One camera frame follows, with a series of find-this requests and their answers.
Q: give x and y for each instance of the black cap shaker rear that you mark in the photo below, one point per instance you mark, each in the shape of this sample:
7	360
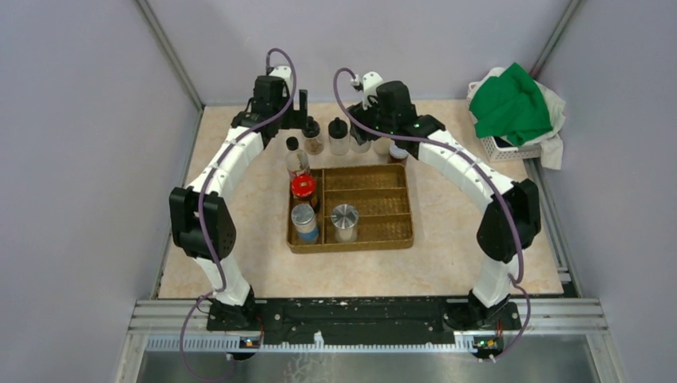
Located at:
339	139

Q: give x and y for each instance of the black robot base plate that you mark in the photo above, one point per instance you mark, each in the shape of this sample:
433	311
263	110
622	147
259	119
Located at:
414	320

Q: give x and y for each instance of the aluminium frame rail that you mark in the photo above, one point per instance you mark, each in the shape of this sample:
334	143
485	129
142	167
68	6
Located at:
547	338

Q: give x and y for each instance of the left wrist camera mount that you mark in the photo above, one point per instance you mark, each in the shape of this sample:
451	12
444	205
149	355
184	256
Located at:
284	72

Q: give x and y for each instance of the white cloth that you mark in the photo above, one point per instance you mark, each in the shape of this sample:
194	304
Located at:
551	144

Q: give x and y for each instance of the green cloth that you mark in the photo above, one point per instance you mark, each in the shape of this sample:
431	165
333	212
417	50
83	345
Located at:
510	106

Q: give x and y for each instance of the small black cap bottle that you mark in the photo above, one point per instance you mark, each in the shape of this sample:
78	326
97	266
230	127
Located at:
312	137

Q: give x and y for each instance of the clear jar silver lid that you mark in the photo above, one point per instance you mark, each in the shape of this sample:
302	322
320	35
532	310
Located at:
344	218

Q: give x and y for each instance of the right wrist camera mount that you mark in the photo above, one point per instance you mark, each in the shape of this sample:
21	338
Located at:
367	84

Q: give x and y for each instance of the white lid dark jar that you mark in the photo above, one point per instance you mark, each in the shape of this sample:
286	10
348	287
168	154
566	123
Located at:
397	155

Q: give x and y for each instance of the woven bamboo divided tray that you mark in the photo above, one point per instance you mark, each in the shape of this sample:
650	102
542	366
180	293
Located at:
380	194

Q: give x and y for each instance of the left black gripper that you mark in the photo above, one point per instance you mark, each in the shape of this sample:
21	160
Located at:
295	118

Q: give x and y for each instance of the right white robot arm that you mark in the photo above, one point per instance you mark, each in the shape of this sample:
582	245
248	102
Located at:
510	209

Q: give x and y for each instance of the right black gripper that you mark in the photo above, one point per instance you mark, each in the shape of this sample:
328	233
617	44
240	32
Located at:
359	115

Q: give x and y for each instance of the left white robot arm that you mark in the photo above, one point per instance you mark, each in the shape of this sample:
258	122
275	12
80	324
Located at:
202	225

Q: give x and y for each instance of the white plastic basket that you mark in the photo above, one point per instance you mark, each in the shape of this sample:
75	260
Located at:
499	150

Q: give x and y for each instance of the yellow lid small bottle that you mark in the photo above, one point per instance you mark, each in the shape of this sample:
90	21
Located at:
382	146

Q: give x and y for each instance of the red lid sauce jar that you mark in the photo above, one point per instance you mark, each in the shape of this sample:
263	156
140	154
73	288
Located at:
304	189

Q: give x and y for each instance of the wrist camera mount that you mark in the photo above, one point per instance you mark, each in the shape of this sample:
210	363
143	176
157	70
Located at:
284	72
367	84

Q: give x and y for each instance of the black cap shaker front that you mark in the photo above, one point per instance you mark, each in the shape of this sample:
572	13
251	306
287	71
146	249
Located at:
359	146

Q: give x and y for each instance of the tall glass sauce bottle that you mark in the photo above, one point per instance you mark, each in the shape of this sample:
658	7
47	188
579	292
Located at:
296	160

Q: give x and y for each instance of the black cap shaker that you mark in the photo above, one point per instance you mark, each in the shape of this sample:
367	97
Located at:
339	139
359	146

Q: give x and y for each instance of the silver lid jar blue label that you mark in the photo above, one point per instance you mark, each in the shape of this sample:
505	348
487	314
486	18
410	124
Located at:
305	223

